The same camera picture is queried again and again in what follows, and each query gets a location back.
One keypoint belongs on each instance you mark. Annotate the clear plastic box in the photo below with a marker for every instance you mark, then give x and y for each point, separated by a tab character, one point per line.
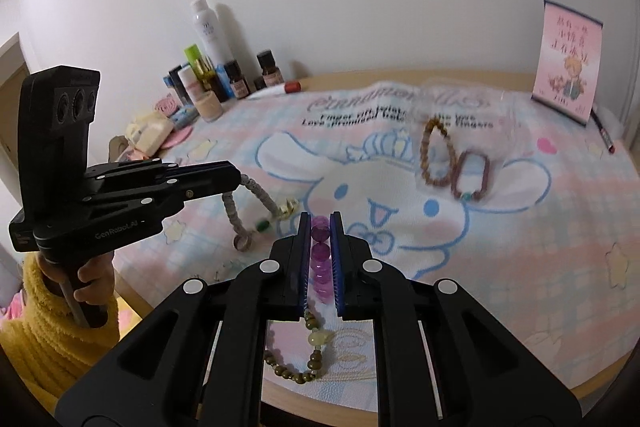
475	117

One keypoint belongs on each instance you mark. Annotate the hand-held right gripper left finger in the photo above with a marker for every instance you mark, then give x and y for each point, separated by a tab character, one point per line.
303	257

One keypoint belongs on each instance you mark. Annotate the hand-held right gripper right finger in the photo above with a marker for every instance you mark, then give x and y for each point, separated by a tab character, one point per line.
338	257

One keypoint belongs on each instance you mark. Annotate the white tube with red cap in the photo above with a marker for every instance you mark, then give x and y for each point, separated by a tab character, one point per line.
280	89

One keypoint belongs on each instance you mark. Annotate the black and red pen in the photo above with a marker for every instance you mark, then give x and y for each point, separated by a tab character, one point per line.
602	129

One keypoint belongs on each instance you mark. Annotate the white spray bottle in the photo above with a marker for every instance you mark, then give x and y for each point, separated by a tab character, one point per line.
210	32

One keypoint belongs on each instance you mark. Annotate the dark slim cosmetic tube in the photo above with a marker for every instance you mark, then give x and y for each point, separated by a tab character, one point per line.
175	82

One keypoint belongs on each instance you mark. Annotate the pink desk calendar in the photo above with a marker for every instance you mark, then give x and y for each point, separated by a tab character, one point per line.
567	57

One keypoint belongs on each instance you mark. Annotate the beige round jar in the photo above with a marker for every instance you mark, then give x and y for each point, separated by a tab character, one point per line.
207	106

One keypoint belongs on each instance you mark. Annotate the green cap tube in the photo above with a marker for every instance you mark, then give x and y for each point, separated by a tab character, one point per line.
192	54

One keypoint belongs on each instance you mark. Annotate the brown glass dropper bottle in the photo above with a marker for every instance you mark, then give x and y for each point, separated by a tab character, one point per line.
237	82
267	72

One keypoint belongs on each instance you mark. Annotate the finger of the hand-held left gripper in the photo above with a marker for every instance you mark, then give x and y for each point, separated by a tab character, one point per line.
145	207
200	177

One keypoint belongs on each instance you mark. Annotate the cartoon printed pastel mat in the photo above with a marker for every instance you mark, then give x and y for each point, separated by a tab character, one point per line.
500	282

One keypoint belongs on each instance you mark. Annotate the light blue small box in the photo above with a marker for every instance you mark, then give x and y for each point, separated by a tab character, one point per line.
184	117

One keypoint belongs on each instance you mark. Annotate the person's left forearm yellow sleeve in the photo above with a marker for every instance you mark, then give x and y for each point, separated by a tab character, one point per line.
40	347

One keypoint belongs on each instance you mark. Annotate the amber bottle with gold cap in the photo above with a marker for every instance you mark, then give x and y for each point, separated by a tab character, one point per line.
205	74

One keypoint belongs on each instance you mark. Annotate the white bottle with pink label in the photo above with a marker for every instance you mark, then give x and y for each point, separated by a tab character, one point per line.
189	84

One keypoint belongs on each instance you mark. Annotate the light wooden cabinet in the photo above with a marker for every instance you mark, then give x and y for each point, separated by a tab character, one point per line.
12	72

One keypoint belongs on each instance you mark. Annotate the person's left hand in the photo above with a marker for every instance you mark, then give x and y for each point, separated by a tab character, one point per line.
92	279

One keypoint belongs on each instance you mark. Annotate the pink round swirl item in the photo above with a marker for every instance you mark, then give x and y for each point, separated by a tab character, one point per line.
166	105

